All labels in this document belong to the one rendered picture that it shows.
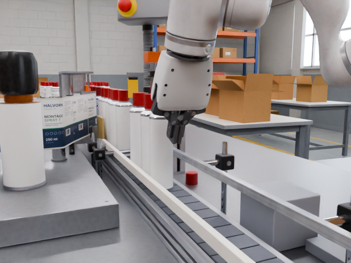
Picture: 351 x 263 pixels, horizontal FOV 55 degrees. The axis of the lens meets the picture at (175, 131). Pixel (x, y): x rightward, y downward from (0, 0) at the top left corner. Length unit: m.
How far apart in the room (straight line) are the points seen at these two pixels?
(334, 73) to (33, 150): 0.77
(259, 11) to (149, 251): 0.42
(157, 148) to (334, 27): 0.54
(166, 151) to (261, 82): 2.03
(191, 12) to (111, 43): 8.15
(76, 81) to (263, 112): 1.75
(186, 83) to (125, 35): 8.19
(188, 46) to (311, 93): 4.62
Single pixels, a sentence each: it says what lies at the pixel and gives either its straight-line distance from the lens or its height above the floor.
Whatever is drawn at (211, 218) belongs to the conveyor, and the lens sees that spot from 0.61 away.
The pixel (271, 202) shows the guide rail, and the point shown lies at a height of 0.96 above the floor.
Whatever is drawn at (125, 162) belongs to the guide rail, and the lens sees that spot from 0.88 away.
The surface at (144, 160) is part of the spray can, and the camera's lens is 0.78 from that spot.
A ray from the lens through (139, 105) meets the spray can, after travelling 0.85.
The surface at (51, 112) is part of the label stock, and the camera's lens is 1.02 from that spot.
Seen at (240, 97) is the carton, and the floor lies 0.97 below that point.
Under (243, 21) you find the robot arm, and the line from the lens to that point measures 0.55.
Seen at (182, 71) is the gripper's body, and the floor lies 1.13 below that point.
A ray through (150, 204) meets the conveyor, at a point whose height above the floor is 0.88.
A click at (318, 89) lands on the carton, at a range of 5.19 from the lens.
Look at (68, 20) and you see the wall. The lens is 8.63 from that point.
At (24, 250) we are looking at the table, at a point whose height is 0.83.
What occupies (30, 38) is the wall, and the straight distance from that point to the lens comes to 8.58.
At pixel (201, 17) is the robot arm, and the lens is 0.54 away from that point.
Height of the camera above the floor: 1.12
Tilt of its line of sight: 9 degrees down
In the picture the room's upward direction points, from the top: straight up
